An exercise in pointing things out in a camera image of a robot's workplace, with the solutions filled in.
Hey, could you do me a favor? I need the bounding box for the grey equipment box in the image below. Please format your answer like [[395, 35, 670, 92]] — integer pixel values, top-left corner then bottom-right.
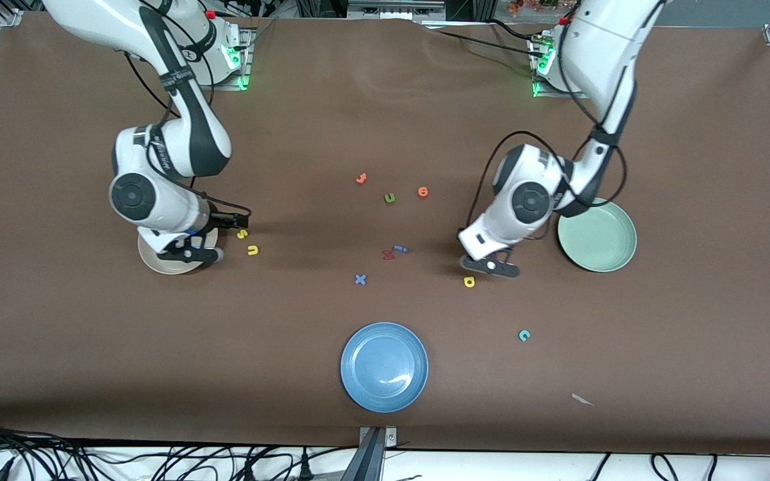
[[348, 0, 446, 19]]

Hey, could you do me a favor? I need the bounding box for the grey metal clamp bracket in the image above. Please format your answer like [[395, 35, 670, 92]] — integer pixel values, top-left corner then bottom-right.
[[358, 426, 398, 450]]

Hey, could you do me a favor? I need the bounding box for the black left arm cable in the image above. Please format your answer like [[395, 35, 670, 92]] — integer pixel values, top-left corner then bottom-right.
[[465, 0, 628, 231]]

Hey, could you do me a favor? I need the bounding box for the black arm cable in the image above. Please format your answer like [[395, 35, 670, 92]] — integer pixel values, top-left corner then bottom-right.
[[121, 50, 253, 229], [465, 0, 628, 231]]

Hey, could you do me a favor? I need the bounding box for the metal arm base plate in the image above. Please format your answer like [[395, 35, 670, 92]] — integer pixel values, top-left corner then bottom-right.
[[179, 27, 253, 92], [529, 33, 603, 100]]

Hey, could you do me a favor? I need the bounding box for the pale green plate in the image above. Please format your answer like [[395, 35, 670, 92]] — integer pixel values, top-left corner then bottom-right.
[[557, 198, 638, 273]]

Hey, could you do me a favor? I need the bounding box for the black cable on sheet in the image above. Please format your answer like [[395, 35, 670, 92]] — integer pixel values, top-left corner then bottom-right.
[[418, 20, 546, 57]]

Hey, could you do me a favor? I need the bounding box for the beige brown plate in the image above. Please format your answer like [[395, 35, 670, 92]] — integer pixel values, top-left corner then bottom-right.
[[138, 227, 220, 276]]

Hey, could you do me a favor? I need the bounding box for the brown table cover sheet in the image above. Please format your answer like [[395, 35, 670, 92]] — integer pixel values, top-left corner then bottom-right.
[[0, 12, 770, 456]]

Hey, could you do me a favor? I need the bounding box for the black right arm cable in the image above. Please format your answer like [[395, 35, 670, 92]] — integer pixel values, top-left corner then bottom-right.
[[121, 50, 253, 229]]

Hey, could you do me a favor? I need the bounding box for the blue plate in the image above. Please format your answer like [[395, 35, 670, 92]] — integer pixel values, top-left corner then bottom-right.
[[340, 322, 429, 414]]

